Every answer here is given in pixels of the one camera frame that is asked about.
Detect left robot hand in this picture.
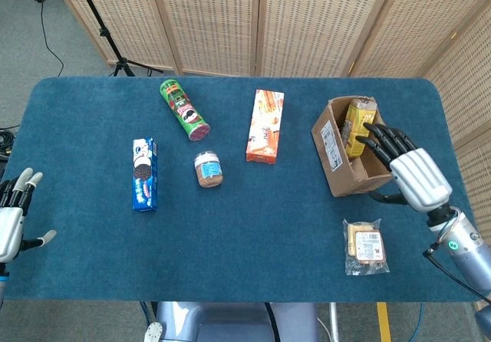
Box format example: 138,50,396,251
0,166,58,265

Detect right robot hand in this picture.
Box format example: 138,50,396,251
354,122,454,214

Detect yellow snack bag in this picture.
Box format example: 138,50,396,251
341,97,379,159

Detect clear snack packet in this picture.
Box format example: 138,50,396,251
341,218,391,277

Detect cardboard box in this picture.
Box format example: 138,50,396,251
310,95,394,199

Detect blue Oreo cookie box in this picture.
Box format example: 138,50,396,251
131,137,160,213

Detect orange biscuit box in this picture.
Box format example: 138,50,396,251
245,88,285,165

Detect white table leg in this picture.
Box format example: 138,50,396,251
328,302,341,342

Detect blue table cloth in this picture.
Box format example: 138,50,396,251
1,74,481,304

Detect clear jar blue label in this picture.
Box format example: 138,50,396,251
193,150,225,189

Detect green Pringles can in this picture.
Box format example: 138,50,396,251
159,79,212,143

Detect black tripod stand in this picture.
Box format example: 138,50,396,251
71,0,164,78

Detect grey-blue robot torso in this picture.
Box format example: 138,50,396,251
143,301,320,342

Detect black cable bundle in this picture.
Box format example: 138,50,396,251
0,124,17,163

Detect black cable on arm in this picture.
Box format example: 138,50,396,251
422,242,491,305

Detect thin black floor cable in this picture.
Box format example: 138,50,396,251
31,0,65,78

